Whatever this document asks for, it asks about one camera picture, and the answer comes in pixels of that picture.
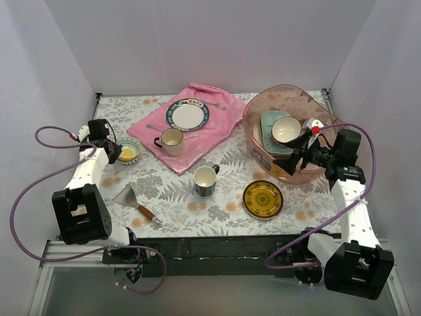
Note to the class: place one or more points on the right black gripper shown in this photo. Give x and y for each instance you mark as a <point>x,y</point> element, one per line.
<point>298,155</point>

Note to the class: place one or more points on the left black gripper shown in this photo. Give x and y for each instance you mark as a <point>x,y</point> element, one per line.
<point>112,150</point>

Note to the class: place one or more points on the striped white bowl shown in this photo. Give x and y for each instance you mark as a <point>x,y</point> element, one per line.
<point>131,150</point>

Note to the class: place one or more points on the mint divided rectangular tray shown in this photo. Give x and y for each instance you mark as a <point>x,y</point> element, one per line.
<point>274,148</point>

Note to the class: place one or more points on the dark teal dotted bowl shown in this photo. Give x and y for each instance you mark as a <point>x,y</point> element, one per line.
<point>285,129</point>

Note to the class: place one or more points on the yellow patterned plate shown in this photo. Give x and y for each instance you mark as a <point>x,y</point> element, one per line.
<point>263,200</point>

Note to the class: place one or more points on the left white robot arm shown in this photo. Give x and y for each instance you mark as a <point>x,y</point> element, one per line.
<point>82,215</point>

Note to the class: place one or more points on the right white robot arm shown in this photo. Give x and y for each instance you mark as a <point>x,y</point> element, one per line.
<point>358,266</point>

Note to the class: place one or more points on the silver spoon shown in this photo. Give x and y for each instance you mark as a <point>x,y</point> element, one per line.
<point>153,128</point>

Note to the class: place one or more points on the cream mug black rim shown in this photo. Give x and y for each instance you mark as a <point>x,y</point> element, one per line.
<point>171,141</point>

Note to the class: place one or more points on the pink satin cloth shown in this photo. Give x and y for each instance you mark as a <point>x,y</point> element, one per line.
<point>199,143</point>

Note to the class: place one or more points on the green rimmed white plate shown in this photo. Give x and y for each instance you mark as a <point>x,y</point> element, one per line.
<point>188,115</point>

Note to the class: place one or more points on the silver fork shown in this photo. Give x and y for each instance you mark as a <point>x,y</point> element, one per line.
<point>217,105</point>

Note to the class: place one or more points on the dark green mug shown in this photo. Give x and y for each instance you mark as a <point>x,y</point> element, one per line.
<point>205,180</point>

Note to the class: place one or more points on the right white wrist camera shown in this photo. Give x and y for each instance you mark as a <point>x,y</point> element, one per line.
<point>312,126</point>

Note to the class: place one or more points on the wooden handled metal scraper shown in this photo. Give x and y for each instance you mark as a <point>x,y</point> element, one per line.
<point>127,197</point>

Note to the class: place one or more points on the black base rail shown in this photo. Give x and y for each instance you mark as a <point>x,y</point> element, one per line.
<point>234,255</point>

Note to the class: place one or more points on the aluminium frame rail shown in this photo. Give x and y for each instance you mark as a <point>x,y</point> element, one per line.
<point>81,280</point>

